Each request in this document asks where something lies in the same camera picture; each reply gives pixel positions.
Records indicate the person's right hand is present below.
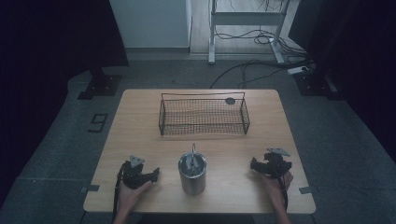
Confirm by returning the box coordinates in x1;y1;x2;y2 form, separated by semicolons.
262;170;294;210

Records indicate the white metal desk frame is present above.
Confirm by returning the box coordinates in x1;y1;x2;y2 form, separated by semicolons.
207;0;292;65

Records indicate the dark curtain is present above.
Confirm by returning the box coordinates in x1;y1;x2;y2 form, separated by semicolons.
288;0;396;157
0;0;131;200

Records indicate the person's left hand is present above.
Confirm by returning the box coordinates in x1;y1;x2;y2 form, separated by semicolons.
118;179;154;217

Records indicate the black stand base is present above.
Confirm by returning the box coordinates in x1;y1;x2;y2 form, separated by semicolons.
77;66;123;101
293;69;340;98

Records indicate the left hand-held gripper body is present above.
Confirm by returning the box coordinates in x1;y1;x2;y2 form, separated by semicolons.
120;155;153;190

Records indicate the right hand-held gripper black cable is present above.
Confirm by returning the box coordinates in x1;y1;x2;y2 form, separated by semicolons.
271;161;290;211

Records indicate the left hand-held gripper black cable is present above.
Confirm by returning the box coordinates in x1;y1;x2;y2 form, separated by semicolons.
112;161;128;220

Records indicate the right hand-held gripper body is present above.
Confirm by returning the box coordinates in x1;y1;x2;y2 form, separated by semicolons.
260;147;293;180

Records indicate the hand-held gripper black cable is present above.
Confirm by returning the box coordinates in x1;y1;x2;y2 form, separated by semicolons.
271;161;290;211
112;161;128;220

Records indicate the stainless steel cup with lid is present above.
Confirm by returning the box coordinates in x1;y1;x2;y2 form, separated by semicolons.
177;142;208;197

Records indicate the white power strip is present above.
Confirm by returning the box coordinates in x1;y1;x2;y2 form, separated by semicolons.
286;65;310;76

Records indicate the black wire mesh basket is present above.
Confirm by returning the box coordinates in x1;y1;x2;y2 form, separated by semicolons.
158;91;251;136

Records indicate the long black floor cable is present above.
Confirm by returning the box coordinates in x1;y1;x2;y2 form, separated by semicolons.
209;59;315;90

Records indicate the tangle of black floor cables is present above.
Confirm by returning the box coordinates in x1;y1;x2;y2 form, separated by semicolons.
214;27;309;59

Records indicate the white cabinet panel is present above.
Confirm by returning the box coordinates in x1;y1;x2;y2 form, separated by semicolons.
108;0;193;49

